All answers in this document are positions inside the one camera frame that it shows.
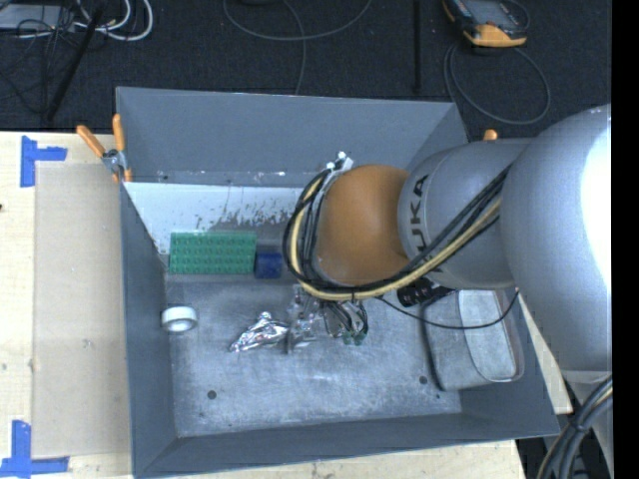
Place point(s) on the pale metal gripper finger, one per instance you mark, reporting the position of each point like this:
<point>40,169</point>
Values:
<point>299,308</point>
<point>301,333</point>

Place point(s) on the crumpled silver foil packet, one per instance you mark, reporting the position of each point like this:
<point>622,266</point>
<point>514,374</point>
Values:
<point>259,335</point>

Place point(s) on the grey metal bin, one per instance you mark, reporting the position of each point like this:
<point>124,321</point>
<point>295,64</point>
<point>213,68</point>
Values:
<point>299,382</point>

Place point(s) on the blue small block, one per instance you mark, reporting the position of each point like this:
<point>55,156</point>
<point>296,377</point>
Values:
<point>268,265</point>

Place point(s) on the green studded flat block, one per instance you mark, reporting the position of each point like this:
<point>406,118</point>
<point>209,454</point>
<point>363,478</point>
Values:
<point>212,253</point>

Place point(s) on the white tape roll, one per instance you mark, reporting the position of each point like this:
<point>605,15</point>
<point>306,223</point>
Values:
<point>178,319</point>

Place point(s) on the clear plastic container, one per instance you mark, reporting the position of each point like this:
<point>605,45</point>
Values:
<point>474,342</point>

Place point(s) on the pale flat board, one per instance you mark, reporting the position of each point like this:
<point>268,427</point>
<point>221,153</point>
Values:
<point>75,292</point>

